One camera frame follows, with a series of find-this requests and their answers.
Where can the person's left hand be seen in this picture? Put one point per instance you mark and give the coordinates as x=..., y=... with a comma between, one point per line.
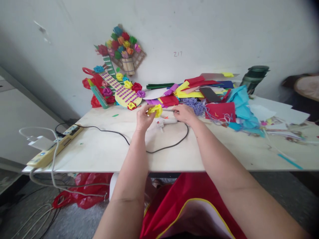
x=142, y=119

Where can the person's right hand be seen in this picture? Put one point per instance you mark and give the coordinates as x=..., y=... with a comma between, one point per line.
x=186, y=114

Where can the person's right fingers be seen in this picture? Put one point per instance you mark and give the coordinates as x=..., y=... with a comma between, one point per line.
x=177, y=111

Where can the person's left fingers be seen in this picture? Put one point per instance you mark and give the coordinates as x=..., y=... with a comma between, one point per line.
x=144, y=108

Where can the person's left thumb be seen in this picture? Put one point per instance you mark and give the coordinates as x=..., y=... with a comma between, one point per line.
x=151, y=117

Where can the yellow paper flower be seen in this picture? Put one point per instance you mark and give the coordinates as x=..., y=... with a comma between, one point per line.
x=155, y=110

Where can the thin metal tweezers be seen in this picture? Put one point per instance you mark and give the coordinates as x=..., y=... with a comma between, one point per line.
x=168, y=109

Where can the white glue gun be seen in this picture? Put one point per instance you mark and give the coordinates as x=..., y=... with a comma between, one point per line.
x=167, y=121

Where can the purple yarn bundle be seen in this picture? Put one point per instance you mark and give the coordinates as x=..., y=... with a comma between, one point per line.
x=195, y=104

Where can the pile of coloured paper sheets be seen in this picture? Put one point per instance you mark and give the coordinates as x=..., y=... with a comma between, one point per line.
x=189, y=89

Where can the yellow guitar craft with flowers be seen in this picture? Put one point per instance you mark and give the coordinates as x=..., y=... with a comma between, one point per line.
x=122, y=93

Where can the dark green paper roll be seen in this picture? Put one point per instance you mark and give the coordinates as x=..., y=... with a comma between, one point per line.
x=159, y=86

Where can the black smartphone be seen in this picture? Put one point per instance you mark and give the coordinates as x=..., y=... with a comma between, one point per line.
x=209, y=94

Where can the red felt piece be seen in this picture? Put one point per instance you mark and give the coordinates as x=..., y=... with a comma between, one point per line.
x=220, y=110

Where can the green glue bottle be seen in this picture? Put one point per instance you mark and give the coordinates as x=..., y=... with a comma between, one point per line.
x=99, y=97

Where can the small red plastic bag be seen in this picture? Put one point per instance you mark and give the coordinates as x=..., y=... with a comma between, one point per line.
x=93, y=82

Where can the cyan crepe paper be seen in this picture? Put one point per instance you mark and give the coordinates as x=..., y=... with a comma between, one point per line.
x=243, y=104

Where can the dark green water bottle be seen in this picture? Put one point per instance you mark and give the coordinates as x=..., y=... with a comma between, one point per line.
x=253, y=77

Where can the beige power strip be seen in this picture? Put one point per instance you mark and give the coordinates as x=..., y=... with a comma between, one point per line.
x=56, y=145

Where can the large red plastic bag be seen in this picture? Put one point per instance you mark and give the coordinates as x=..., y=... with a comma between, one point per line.
x=87, y=191

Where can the person's body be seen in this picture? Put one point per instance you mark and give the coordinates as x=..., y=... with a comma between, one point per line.
x=189, y=209

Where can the white paper sheets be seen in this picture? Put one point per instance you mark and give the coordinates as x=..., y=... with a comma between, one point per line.
x=276, y=110

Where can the white charger adapter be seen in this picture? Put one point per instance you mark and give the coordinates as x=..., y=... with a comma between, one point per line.
x=40, y=142

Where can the pile of printed paper scraps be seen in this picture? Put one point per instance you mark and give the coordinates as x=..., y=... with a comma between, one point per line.
x=291, y=132

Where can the cyan paper strip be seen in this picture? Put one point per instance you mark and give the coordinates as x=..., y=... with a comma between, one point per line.
x=290, y=161

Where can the paper flower bouquet wall craft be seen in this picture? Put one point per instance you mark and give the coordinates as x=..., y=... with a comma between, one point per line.
x=124, y=49

